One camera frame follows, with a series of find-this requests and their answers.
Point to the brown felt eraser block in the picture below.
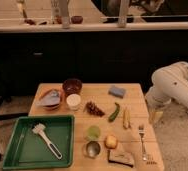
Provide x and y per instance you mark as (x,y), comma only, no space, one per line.
(121,157)

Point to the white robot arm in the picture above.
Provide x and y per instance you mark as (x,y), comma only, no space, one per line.
(169,82)

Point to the purple bowl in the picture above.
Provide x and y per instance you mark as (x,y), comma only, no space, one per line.
(72,86)

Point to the small brown bowl on shelf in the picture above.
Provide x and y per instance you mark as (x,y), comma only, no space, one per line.
(76,19)

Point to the brown pine cone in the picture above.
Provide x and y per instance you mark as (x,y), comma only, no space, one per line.
(93,109)

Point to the white cup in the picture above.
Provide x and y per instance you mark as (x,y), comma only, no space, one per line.
(73,101)

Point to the blue sponge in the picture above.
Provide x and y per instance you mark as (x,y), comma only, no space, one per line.
(116,91)

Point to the green chili pepper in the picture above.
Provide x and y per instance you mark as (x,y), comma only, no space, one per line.
(113,116)

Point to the green cup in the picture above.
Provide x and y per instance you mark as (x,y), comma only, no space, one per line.
(93,133)

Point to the yellow round fruit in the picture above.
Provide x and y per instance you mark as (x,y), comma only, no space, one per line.
(111,142)

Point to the metal measuring cup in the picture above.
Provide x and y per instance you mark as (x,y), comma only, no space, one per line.
(92,149)

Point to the silver fork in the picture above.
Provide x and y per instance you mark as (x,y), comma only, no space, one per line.
(141,134)

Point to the white dish brush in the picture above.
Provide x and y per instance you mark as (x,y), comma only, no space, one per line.
(39,129)

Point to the green plastic tray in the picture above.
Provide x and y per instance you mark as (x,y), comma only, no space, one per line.
(27,150)

